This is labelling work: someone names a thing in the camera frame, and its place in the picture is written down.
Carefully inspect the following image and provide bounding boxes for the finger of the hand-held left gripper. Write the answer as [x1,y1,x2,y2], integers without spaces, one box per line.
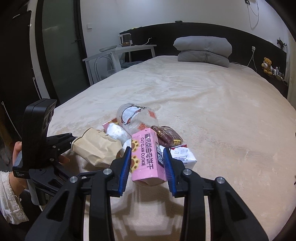
[50,162,80,183]
[46,133,79,161]

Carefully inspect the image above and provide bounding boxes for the white charging cable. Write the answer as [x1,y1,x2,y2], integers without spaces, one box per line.
[231,50,255,68]

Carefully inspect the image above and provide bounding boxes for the white milk packet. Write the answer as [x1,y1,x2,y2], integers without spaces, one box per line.
[170,144,197,169]

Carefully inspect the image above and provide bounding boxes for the brown paper bag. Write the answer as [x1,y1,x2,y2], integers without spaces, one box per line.
[71,127,125,167]

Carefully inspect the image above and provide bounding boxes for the person's left forearm white sleeve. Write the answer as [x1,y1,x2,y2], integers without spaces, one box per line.
[0,170,29,225]

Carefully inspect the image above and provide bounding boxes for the person's left hand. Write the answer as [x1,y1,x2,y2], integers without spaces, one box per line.
[9,141,30,190]

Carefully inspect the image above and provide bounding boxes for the dark wardrobe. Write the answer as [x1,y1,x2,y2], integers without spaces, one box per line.
[0,10,44,139]

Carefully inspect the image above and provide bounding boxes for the folded grey quilt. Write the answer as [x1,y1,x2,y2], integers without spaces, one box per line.
[173,37,232,57]

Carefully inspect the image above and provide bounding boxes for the frosted glass door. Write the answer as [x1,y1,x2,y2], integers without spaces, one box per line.
[35,0,90,105]

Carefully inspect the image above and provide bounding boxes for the blue seat cushion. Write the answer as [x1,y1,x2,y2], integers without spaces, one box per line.
[121,61,144,69]

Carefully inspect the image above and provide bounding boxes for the brown teddy bear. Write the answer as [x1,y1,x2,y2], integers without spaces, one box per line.
[261,57,273,76]

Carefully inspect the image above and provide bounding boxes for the small bottles on shelf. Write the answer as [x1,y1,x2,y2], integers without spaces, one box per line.
[273,67,287,80]

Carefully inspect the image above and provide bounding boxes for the pink and white carton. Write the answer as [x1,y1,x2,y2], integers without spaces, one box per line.
[102,117,118,133]

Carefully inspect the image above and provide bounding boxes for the clear plastic cup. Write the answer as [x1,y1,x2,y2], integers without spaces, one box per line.
[116,103,159,136]

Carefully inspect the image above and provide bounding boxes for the white wall cable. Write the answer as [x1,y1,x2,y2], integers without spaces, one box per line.
[245,0,259,29]

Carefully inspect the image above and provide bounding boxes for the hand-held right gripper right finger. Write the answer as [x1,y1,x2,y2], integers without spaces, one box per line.
[163,147,270,241]

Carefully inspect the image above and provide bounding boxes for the clear plastic chair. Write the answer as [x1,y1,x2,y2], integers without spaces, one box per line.
[94,56,116,80]

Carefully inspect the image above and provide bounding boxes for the white table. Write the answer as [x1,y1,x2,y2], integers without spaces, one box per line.
[83,45,157,85]

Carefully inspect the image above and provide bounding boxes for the pink cookie box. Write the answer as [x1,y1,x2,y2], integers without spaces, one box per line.
[131,130,168,186]

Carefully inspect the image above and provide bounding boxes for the brown snack wrapper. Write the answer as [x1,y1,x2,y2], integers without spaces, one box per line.
[151,125,184,147]

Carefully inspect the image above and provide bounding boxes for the grey quilted pillow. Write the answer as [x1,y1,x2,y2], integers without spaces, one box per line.
[178,51,230,68]

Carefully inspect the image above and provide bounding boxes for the black headboard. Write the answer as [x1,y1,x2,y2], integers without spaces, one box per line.
[120,22,289,100]

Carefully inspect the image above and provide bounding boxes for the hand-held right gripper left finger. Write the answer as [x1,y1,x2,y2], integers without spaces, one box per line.
[24,146,132,241]

